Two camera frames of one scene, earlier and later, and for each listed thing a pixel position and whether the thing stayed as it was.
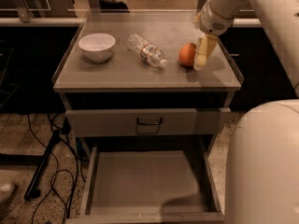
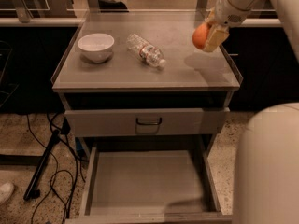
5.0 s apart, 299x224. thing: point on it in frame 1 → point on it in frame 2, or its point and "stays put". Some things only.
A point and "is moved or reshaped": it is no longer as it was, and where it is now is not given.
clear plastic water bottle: x=147 y=50 stays put
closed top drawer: x=147 y=121 stays put
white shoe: x=7 y=190 stays put
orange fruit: x=187 y=54 is moved or reshaped
